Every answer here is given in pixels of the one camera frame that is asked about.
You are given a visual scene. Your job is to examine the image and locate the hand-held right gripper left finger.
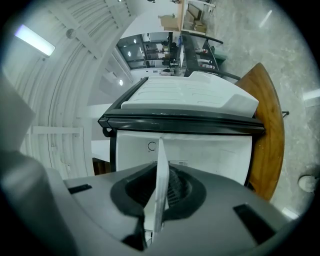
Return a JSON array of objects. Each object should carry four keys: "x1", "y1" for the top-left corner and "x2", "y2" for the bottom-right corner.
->
[{"x1": 63, "y1": 162, "x2": 159, "y2": 251}]

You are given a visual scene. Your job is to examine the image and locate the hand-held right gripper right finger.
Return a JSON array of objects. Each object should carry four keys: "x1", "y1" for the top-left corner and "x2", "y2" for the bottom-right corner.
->
[{"x1": 154, "y1": 164, "x2": 293, "y2": 256}]

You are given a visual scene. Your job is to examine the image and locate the person's white right shoe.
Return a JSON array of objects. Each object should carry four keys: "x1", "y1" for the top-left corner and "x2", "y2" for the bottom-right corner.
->
[{"x1": 297, "y1": 174, "x2": 320, "y2": 194}]

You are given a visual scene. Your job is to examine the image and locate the black-framed glass partition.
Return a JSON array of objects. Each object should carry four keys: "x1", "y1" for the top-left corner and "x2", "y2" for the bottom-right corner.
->
[{"x1": 116, "y1": 31, "x2": 185, "y2": 71}]

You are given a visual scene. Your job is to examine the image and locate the green waste bin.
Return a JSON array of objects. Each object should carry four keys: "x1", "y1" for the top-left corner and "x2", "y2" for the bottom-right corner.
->
[{"x1": 212, "y1": 45, "x2": 228, "y2": 65}]

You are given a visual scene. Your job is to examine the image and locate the black washstand table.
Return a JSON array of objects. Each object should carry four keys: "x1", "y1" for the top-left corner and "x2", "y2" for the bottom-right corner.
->
[{"x1": 180, "y1": 30, "x2": 243, "y2": 81}]

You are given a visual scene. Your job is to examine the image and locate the white sink basin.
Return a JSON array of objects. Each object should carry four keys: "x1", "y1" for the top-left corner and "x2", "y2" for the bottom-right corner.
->
[{"x1": 177, "y1": 42, "x2": 186, "y2": 68}]

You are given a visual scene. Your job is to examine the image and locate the long ceiling light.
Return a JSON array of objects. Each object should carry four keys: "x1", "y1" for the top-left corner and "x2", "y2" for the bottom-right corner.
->
[{"x1": 13, "y1": 23, "x2": 56, "y2": 58}]

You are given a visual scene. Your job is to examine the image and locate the white work table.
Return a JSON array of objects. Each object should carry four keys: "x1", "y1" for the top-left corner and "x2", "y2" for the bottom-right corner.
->
[{"x1": 176, "y1": 0, "x2": 217, "y2": 33}]

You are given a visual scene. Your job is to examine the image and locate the wooden table with wire legs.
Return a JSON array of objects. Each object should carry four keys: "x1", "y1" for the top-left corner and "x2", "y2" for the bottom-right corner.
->
[{"x1": 234, "y1": 62, "x2": 290, "y2": 202}]

